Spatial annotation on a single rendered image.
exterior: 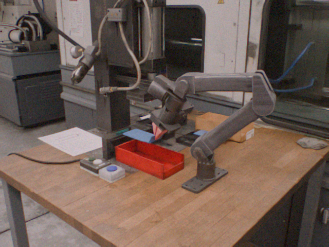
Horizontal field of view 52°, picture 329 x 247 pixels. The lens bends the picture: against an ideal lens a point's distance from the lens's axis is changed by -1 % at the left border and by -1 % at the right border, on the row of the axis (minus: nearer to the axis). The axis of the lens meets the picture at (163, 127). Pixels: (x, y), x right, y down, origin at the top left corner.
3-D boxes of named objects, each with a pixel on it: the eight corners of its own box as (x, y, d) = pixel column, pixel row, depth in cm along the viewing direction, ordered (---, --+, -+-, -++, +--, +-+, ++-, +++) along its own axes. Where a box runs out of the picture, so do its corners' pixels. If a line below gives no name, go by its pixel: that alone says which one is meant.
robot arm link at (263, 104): (173, 75, 107) (275, 74, 96) (182, 71, 115) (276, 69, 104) (176, 113, 110) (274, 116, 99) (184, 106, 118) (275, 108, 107)
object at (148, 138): (151, 144, 122) (151, 136, 121) (122, 134, 131) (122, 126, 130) (164, 139, 127) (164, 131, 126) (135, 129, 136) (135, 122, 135)
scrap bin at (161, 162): (163, 180, 119) (163, 164, 117) (115, 160, 134) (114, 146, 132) (184, 169, 128) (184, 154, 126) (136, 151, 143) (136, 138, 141)
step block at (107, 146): (107, 160, 135) (106, 139, 132) (103, 158, 136) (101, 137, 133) (119, 155, 139) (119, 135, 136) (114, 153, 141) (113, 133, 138)
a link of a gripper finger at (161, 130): (153, 127, 129) (163, 109, 123) (166, 140, 126) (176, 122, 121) (141, 132, 124) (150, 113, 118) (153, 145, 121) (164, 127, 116)
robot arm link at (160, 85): (143, 94, 112) (159, 64, 107) (152, 89, 120) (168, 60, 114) (171, 114, 111) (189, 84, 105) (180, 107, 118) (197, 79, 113)
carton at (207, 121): (240, 145, 152) (241, 128, 149) (195, 132, 167) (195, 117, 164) (253, 137, 161) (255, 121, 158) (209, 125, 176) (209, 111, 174)
